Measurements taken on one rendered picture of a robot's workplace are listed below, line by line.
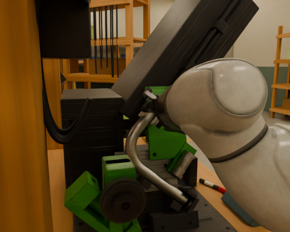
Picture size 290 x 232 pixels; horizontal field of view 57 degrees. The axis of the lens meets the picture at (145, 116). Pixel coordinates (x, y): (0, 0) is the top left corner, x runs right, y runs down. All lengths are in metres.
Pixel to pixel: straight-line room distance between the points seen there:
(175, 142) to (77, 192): 0.40
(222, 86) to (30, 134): 0.31
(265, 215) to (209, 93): 0.20
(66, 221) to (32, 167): 0.41
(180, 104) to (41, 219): 0.32
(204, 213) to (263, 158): 0.49
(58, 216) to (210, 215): 0.46
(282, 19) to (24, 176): 7.89
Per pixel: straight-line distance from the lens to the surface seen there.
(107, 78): 3.47
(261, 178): 0.40
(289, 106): 7.11
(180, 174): 0.75
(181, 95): 0.37
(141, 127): 0.72
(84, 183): 0.46
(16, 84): 0.47
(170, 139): 0.78
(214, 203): 0.92
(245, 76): 0.34
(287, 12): 8.09
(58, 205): 0.97
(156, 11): 10.58
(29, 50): 0.47
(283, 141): 0.42
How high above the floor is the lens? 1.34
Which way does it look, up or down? 11 degrees down
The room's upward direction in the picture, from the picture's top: straight up
